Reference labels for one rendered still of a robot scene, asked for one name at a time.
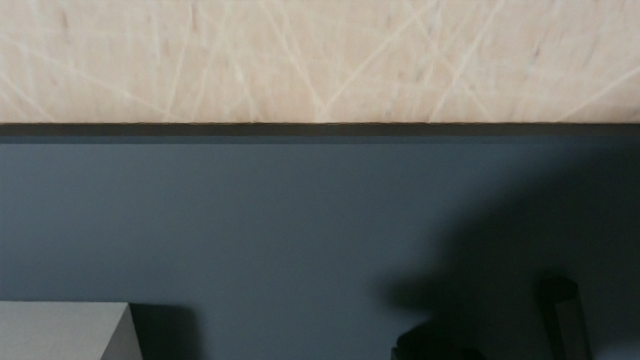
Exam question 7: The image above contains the black l-shaped hex key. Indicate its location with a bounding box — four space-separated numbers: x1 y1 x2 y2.
538 275 592 360

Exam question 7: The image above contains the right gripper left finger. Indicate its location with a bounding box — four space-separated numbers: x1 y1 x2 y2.
391 348 419 360

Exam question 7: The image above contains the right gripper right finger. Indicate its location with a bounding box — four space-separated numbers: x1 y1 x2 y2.
460 348 487 360

